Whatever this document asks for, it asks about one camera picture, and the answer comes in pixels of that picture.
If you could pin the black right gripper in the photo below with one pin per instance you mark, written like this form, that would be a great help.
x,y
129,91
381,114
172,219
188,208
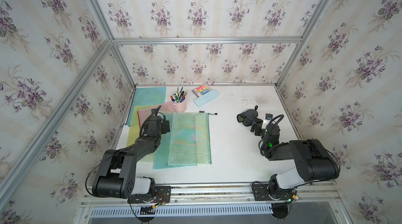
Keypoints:
x,y
257,131

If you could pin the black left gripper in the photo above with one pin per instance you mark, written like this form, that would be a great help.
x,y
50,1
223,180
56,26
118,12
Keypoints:
x,y
164,127

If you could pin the large teal document bag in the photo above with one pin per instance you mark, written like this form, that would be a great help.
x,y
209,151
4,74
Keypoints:
x,y
162,154

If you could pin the green and grey cleaning cloth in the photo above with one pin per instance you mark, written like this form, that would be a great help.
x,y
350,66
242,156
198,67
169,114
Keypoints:
x,y
249,117

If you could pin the yellow mesh document bag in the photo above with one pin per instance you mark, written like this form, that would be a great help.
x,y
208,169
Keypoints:
x,y
134,127

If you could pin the blue mesh document bag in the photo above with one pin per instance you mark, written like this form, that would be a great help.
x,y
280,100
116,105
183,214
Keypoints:
x,y
145,97

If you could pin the light green document bag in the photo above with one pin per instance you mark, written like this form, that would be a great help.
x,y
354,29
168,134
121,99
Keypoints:
x,y
147,158

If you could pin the pale green document bag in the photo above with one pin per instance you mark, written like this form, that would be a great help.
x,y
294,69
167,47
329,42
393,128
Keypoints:
x,y
190,140

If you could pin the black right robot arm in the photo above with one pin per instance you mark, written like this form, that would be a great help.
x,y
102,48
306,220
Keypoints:
x,y
312,162

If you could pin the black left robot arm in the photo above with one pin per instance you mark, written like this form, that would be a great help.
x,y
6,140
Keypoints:
x,y
117,171

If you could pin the pink metal pen bucket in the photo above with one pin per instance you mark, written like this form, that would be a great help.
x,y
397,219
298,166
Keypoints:
x,y
178,99

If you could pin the light blue booklet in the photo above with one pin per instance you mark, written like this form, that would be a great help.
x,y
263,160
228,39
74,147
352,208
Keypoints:
x,y
206,98

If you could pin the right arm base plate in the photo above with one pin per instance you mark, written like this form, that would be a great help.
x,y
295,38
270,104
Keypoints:
x,y
263,192

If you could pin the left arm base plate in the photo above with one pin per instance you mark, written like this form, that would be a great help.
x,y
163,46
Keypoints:
x,y
159,194

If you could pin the aluminium mounting rail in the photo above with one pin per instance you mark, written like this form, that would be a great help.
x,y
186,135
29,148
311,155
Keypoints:
x,y
241,193

